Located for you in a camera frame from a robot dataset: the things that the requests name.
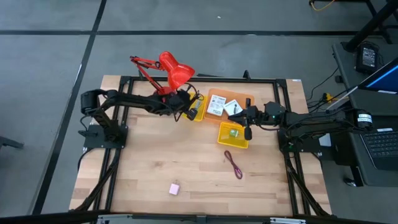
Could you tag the black laptop keyboard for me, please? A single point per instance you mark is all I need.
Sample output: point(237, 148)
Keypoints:
point(381, 144)

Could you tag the black stand leg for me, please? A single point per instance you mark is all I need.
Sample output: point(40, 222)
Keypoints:
point(370, 25)

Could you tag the white square product box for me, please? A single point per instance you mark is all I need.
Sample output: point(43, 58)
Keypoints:
point(233, 108)

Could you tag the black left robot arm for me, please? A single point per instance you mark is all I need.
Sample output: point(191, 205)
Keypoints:
point(130, 101)

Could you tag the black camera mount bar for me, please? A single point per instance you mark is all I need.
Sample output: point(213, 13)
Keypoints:
point(236, 217)

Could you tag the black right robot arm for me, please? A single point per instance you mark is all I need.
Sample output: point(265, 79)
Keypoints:
point(317, 119)

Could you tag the yellow plastic basket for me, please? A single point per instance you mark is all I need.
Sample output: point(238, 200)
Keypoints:
point(225, 140)
point(202, 114)

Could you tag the pink USB charger cube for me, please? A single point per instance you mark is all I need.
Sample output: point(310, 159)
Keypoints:
point(174, 189)

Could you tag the black power adapter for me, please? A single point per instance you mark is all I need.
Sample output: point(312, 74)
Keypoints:
point(368, 59)

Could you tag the black table frame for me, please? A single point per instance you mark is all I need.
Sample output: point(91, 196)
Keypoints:
point(202, 80)

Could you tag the white paper sheet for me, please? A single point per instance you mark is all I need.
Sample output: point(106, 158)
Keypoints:
point(325, 140)

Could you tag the red desk lamp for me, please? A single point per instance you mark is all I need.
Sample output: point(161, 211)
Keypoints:
point(177, 74)

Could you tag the white oblong product box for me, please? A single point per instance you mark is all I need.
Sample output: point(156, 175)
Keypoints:
point(216, 105)

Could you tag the black side desk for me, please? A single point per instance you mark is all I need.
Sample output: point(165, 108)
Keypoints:
point(367, 177)

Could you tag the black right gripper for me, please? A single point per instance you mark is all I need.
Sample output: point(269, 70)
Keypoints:
point(256, 115)

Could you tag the green white USB charger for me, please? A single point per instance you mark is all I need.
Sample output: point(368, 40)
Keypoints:
point(234, 133)

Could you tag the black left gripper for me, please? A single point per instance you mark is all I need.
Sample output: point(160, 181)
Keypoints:
point(178, 102)

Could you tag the black furniture foot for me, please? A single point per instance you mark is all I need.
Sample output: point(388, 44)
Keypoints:
point(9, 142)

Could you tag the computer monitor blue screen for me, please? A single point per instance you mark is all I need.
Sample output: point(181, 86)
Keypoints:
point(384, 79)

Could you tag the orange translucent tray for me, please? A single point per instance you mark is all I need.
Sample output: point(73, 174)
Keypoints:
point(236, 92)

